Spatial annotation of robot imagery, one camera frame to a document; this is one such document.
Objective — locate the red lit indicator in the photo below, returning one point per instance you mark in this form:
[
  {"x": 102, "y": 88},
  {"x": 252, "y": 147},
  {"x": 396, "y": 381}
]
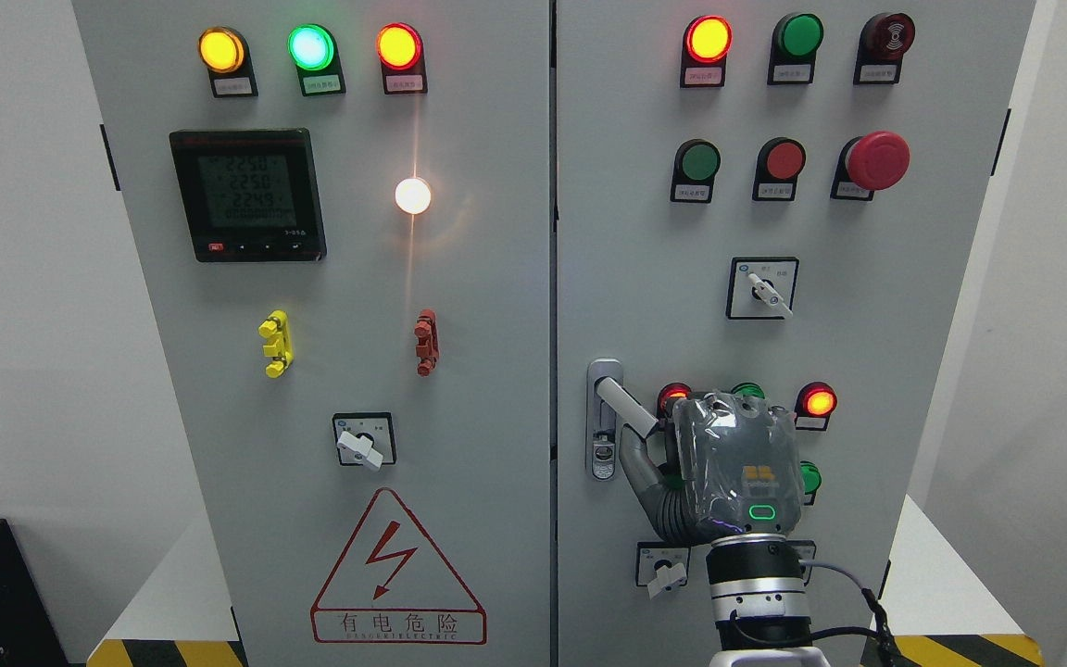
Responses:
[
  {"x": 815, "y": 404},
  {"x": 670, "y": 394},
  {"x": 706, "y": 44}
]

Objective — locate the dark red buzzer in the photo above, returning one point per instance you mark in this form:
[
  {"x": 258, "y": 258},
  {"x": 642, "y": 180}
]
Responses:
[{"x": 883, "y": 43}]

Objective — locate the red lit indicator lower left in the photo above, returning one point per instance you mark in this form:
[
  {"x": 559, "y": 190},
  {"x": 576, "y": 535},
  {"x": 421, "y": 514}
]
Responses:
[{"x": 670, "y": 394}]

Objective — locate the red triangle electric warning sticker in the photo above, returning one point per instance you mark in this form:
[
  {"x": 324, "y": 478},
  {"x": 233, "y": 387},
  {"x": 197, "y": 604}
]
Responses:
[{"x": 393, "y": 584}]

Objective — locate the white lit indicator lamp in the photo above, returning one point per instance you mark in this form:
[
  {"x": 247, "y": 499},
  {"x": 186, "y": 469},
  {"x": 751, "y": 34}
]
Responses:
[{"x": 413, "y": 195}]

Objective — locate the grey cabinet door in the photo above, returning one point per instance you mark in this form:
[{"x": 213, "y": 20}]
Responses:
[
  {"x": 473, "y": 438},
  {"x": 645, "y": 280}
]

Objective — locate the grey right cabinet door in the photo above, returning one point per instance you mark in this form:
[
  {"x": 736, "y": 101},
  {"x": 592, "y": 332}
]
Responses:
[{"x": 645, "y": 280}]

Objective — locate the red mushroom emergency stop button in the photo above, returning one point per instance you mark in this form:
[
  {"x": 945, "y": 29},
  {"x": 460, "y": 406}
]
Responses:
[{"x": 868, "y": 164}]

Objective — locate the black knob selector switch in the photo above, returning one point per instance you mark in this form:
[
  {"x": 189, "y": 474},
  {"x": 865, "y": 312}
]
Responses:
[{"x": 806, "y": 550}]

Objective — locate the black silver robot forearm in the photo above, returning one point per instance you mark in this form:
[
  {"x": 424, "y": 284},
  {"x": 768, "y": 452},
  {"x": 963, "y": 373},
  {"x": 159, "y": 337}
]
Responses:
[{"x": 761, "y": 612}]

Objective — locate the grey left cabinet door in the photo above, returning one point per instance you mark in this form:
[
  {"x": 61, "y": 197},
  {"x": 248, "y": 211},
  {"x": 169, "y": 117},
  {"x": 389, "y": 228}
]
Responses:
[{"x": 473, "y": 438}]

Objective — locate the yellow indicator light top left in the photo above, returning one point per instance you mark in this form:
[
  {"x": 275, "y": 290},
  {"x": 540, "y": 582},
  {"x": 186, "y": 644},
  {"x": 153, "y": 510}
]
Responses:
[{"x": 225, "y": 54}]

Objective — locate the red lit indicator top right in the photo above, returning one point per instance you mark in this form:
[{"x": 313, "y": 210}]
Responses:
[{"x": 706, "y": 44}]

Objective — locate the red-orange indicator light left door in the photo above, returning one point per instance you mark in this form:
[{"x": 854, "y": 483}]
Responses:
[{"x": 403, "y": 59}]

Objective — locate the silver swing door handle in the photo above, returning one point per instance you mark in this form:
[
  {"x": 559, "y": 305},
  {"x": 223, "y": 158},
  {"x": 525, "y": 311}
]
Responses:
[{"x": 609, "y": 405}]

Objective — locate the left door rotary selector switch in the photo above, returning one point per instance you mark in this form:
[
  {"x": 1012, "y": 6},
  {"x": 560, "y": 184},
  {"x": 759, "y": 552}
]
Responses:
[{"x": 365, "y": 439}]

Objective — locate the grey robotic humanoid hand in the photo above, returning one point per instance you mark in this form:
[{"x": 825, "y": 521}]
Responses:
[{"x": 740, "y": 469}]

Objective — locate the right door upper rotary switch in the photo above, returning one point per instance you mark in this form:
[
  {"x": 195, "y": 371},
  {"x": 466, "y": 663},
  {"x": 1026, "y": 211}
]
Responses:
[{"x": 761, "y": 288}]

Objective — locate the green push button lower right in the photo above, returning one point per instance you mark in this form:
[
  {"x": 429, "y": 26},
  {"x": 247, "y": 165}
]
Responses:
[{"x": 812, "y": 481}]

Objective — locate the green push button upper row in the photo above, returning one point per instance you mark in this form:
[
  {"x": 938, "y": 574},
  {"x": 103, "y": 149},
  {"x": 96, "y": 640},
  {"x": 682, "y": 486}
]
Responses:
[{"x": 694, "y": 168}]

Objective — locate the red lit indicator lower right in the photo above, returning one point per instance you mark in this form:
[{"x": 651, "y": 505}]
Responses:
[{"x": 815, "y": 404}]

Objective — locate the green indicator lower middle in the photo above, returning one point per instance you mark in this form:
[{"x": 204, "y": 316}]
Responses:
[{"x": 748, "y": 389}]

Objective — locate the green indicator light top right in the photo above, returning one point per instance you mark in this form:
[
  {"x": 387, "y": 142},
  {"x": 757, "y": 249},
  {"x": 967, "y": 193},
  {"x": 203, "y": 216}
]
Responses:
[{"x": 796, "y": 39}]

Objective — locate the red push button upper row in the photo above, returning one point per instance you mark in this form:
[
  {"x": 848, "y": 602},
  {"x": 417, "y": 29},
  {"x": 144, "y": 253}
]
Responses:
[{"x": 779, "y": 162}]

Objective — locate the green lit indicator light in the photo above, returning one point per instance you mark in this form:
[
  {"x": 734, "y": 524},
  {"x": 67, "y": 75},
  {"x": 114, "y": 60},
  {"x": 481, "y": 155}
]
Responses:
[{"x": 316, "y": 59}]

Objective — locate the white lever rotary switch bottom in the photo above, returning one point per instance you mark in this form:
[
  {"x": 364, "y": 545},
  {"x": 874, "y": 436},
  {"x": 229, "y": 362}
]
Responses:
[{"x": 661, "y": 568}]

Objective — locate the black digital power meter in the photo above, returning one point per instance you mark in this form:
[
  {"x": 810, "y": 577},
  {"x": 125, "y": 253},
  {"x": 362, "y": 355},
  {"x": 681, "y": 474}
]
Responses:
[{"x": 250, "y": 195}]

